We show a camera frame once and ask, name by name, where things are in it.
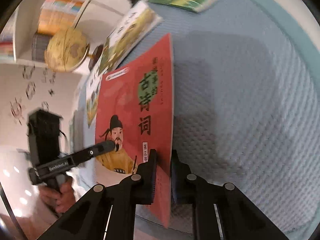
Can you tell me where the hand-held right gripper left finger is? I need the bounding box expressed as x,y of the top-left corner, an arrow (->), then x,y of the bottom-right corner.
37,149 -> 158,240

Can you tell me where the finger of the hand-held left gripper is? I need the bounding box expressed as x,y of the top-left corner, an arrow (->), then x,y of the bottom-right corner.
72,140 -> 117,166

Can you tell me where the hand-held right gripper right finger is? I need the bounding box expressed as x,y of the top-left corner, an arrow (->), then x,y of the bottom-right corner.
171,150 -> 289,240

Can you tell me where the pink book with robed man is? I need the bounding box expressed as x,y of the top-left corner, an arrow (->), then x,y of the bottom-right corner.
94,33 -> 174,228

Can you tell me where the stack of colourful shelf books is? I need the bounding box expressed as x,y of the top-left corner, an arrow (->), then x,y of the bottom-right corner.
0,12 -> 15,61

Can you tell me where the row of yellow spine books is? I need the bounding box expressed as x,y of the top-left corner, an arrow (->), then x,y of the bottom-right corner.
37,0 -> 84,35

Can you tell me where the person's left hand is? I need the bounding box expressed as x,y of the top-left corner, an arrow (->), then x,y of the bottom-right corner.
39,180 -> 76,215

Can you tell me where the white and green storybook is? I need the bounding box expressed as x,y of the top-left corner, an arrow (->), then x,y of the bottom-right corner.
96,1 -> 163,77
85,62 -> 103,128

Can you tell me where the set of dark grey volumes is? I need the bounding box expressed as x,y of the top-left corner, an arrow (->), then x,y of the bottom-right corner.
31,33 -> 52,61

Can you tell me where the antique yellow desk globe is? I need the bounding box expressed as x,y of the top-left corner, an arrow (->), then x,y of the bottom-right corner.
43,27 -> 105,73

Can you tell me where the light blue quilted mat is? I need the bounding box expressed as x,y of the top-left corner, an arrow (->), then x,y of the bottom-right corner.
75,0 -> 313,233

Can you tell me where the red sun wall sticker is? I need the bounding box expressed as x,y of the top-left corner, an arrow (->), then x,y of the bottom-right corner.
9,98 -> 26,123

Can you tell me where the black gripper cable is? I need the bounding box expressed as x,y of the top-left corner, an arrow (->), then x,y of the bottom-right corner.
0,182 -> 28,240

